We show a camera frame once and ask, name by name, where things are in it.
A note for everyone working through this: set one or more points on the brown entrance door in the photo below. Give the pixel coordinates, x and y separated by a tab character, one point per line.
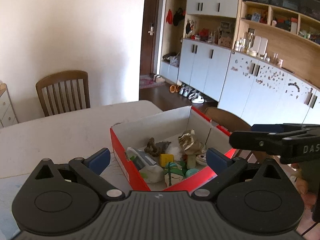
148	42

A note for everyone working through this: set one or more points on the wooden chair far side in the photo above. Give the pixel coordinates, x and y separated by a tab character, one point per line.
63	92

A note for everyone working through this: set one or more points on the yellow small carton box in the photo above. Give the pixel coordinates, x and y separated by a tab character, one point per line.
164	159

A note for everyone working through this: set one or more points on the wooden chair right side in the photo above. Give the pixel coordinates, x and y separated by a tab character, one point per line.
231	123

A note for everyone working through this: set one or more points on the blue white tissue pack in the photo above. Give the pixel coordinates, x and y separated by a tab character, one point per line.
140	158

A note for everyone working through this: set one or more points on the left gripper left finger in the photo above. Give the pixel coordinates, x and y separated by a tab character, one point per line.
99	161

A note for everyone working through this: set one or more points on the white drawer sideboard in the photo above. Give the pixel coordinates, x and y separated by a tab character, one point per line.
7	113

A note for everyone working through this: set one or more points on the silver foil wrapper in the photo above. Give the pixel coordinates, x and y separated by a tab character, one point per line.
190	144

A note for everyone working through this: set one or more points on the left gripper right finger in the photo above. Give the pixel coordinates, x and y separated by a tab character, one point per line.
217	161

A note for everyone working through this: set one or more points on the palm tree toy figure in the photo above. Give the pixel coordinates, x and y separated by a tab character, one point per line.
172	174

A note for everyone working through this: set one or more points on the wooden chair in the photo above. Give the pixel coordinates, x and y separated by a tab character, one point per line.
231	123
63	92

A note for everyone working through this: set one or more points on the brown fabric scrunchie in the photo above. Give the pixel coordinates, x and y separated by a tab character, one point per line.
152	149

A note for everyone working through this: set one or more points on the white wall cabinet unit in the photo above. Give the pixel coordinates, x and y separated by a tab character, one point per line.
258	59

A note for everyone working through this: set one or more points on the red white cardboard box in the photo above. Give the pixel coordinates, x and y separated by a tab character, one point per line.
165	128

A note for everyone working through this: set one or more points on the clear crinkled plastic bag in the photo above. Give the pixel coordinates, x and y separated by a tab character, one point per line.
152	174

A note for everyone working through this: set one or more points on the orange slippers pair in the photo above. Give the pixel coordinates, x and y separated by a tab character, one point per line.
174	89

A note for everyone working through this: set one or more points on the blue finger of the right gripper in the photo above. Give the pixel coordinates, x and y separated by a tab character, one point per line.
267	128
256	141

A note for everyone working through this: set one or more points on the patterned door rug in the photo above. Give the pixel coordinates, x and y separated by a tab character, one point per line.
147	81

